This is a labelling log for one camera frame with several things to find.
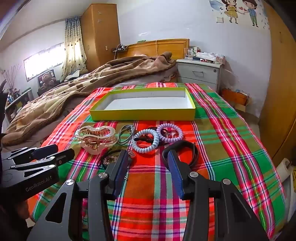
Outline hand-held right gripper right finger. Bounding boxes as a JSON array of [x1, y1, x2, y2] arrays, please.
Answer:
[[167, 149, 270, 241]]

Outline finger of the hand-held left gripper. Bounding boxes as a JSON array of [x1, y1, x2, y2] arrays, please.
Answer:
[[4, 144, 59, 163], [10, 148, 76, 179]]

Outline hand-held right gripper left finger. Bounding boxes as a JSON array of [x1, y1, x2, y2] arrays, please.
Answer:
[[26, 149, 132, 241]]

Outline black wristband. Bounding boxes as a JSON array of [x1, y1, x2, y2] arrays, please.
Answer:
[[162, 140, 199, 168]]

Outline light blue spiral hair tie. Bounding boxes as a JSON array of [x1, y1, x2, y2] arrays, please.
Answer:
[[131, 129, 160, 155]]

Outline clear pink hair claw clip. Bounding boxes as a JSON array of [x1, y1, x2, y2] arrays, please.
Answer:
[[76, 125, 117, 155]]

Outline purple spiral hair tie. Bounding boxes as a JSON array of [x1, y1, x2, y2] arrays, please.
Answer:
[[156, 123, 184, 146]]

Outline yellow-green cardboard box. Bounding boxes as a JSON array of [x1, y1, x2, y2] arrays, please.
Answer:
[[89, 87, 196, 121]]

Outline cluttered shelf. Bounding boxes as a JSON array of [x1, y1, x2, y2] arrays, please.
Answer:
[[5, 88, 33, 122]]

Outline dark chair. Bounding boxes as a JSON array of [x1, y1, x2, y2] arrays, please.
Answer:
[[0, 79, 8, 136]]

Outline colourful plaid cloth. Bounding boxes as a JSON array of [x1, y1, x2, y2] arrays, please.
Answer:
[[28, 82, 286, 241]]

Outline brown patterned blanket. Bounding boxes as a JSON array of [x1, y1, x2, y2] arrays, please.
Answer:
[[4, 51, 179, 147]]

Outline brown teddy bear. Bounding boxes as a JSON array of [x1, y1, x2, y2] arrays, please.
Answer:
[[37, 70, 58, 90]]

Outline dried branches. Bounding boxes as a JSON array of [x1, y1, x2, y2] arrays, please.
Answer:
[[3, 64, 22, 93]]

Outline window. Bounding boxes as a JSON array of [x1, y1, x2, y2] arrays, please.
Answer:
[[23, 42, 65, 82]]

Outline orange box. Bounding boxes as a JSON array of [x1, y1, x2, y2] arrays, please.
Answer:
[[221, 89, 250, 106]]

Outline grey nightstand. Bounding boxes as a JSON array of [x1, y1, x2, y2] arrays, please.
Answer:
[[176, 58, 224, 93]]

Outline spotted curtain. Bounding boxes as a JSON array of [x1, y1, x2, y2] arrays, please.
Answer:
[[61, 17, 88, 80]]

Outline white paper roll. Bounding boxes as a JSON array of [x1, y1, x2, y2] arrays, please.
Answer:
[[276, 158, 292, 184]]

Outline white plastic bag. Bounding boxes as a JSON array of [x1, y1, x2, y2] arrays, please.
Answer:
[[196, 52, 223, 62]]

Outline wooden bed headboard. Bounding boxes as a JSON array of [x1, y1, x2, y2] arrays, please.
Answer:
[[116, 38, 190, 60]]

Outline wooden wardrobe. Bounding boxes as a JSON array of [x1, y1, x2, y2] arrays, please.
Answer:
[[80, 3, 121, 68]]

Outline wooden door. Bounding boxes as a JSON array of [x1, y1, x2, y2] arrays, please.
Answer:
[[258, 4, 296, 164]]

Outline grey hair tie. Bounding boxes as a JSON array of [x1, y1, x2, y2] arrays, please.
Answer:
[[117, 123, 136, 146]]

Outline dark bead bracelet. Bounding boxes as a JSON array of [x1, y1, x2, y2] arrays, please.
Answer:
[[147, 126, 179, 139]]

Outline cartoon wall sticker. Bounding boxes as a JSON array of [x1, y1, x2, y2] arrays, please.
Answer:
[[209, 0, 270, 30]]

